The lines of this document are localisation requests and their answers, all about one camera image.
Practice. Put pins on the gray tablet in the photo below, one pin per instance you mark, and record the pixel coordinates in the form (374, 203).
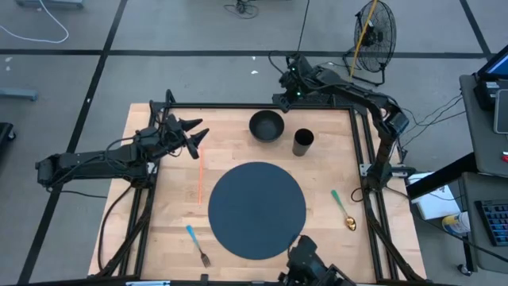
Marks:
(502, 111)

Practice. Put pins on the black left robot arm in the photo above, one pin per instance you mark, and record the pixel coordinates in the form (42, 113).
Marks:
(99, 161)

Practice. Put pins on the black tall cup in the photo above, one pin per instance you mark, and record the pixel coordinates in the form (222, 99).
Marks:
(303, 142)

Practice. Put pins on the laptop with blue screen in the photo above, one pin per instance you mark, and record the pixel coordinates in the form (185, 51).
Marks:
(498, 65)

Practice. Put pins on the black metal table frame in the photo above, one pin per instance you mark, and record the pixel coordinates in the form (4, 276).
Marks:
(359, 131)

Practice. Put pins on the black floor fan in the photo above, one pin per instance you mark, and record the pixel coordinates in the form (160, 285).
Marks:
(377, 39)

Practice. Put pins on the black keyboard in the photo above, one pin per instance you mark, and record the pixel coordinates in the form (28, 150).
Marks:
(494, 220)

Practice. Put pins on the gray desk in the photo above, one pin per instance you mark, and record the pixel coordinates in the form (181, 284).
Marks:
(482, 143)

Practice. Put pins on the black desk device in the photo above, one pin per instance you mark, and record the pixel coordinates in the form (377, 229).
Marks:
(485, 95)

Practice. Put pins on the white box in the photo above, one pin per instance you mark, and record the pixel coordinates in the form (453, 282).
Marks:
(432, 200)

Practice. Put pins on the orange stick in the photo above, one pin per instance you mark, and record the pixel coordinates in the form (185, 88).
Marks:
(200, 175)

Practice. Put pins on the white wipes canister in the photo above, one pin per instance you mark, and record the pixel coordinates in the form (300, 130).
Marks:
(456, 224)

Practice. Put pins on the black bowl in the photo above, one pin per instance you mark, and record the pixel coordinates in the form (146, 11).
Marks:
(266, 126)

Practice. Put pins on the black table-level camera mount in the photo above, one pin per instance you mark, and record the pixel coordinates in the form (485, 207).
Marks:
(307, 262)

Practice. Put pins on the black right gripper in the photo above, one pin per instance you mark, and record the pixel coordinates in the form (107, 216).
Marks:
(283, 102)

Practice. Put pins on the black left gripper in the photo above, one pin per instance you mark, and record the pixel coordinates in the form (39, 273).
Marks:
(179, 137)

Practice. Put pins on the round dark woven placemat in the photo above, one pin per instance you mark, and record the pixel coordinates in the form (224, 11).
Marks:
(257, 210)

